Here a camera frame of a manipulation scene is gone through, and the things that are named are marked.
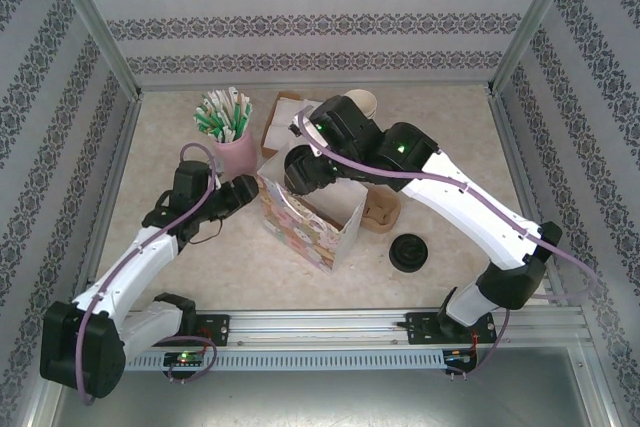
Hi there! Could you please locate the white patterned paper bag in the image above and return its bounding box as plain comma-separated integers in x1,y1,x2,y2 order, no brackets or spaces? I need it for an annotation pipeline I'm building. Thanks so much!
256,144,369,276

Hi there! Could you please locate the stack of black lids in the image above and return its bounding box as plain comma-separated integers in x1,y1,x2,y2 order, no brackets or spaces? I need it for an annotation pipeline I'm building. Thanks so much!
388,233,430,274

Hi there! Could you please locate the pink holder cup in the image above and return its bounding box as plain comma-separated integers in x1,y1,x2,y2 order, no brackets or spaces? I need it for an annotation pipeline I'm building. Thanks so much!
213,127,257,179

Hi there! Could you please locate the stack of white napkins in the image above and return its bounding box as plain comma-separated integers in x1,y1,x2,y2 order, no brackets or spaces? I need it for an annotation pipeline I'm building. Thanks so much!
259,90,314,158

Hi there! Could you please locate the stack of white paper cups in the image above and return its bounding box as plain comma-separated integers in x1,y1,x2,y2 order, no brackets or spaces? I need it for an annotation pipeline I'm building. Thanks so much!
342,89,379,118

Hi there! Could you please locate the green white sugar stick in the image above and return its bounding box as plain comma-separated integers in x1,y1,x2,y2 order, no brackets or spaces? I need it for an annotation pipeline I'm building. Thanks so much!
193,104,217,137
232,99,253,141

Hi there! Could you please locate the brown cardboard cup carrier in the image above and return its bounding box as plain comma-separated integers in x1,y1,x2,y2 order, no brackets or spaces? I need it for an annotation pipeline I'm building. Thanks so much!
360,189,403,232

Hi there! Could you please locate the small circuit board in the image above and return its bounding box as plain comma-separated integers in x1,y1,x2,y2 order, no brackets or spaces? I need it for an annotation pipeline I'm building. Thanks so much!
163,350,212,372
443,349,479,373

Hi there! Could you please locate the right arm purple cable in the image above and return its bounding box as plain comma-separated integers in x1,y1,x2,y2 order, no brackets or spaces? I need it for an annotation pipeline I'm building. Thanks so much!
289,109,599,381

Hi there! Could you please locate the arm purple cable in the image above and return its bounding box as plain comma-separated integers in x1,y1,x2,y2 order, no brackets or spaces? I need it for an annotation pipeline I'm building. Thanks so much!
289,109,599,381
77,142,222,407

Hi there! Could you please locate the aluminium table edge rail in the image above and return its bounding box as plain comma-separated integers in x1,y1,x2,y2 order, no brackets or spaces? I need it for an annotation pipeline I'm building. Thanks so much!
487,89,571,308
67,94,146,313

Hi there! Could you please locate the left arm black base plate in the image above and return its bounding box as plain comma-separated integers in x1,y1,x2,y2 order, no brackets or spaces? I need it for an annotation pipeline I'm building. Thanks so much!
192,314,232,348

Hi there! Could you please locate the aluminium mounting rail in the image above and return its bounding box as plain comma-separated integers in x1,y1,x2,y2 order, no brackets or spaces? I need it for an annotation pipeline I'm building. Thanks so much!
119,309,586,348

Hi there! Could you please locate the slotted grey cable duct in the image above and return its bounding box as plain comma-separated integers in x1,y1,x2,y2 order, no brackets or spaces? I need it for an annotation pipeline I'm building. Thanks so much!
123,349,446,372

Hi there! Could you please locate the aluminium frame post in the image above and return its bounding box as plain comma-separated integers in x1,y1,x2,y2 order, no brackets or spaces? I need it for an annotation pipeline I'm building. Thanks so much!
42,0,145,101
485,0,587,98

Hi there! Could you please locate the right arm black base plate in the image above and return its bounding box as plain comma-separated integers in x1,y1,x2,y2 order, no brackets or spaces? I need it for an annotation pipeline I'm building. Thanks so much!
405,310,499,346

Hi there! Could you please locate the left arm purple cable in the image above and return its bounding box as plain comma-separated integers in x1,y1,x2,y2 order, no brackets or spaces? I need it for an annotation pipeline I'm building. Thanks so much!
77,142,222,407

